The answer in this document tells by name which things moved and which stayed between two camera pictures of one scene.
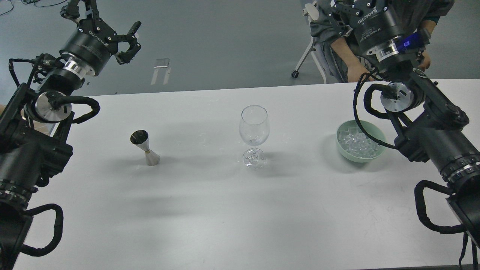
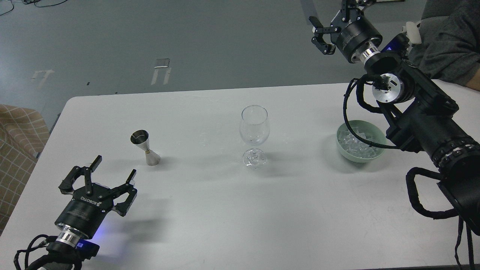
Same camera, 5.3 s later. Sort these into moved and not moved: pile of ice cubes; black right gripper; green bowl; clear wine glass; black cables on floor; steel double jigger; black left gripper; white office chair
Moved: white office chair; black right gripper; black left gripper
Not moved: steel double jigger; clear wine glass; pile of ice cubes; green bowl; black cables on floor
